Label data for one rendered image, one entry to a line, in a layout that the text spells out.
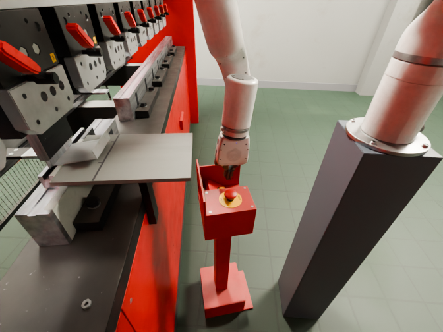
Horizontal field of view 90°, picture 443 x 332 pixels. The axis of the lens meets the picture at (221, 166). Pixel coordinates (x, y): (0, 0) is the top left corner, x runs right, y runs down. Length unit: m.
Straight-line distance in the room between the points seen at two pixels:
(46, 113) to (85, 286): 0.30
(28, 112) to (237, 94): 0.41
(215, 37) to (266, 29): 3.58
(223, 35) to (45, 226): 0.52
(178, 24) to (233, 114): 2.05
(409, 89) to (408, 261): 1.41
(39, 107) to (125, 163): 0.17
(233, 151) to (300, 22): 3.65
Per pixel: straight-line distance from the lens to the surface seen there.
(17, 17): 0.49
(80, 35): 0.56
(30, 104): 0.46
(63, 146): 0.60
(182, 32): 2.59
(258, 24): 4.11
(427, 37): 0.61
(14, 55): 0.39
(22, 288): 0.56
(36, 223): 0.54
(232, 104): 0.60
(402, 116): 0.64
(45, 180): 0.56
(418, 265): 1.91
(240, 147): 0.67
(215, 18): 0.56
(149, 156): 0.51
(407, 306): 1.70
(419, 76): 0.62
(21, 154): 0.64
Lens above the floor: 1.28
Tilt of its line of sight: 37 degrees down
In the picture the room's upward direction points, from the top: 2 degrees clockwise
